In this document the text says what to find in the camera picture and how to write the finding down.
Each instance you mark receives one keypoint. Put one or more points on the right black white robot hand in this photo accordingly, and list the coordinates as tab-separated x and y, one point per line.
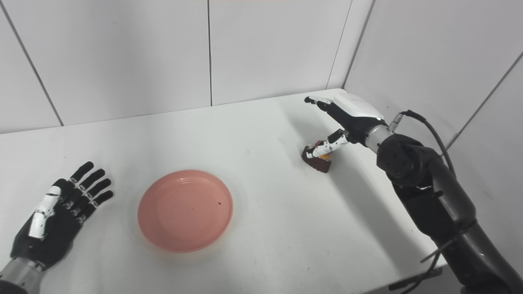
351	118

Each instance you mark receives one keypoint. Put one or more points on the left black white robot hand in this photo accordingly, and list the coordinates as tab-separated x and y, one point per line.
57	216

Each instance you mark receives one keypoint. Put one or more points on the chocolate cake slice with fruit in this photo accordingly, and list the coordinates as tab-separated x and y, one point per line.
320	161

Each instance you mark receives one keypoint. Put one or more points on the pink round plate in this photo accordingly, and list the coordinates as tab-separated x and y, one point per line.
185	210

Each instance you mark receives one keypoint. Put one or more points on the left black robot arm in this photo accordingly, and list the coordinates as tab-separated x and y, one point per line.
18	277

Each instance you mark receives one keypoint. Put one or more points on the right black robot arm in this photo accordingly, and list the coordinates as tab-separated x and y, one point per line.
437	200

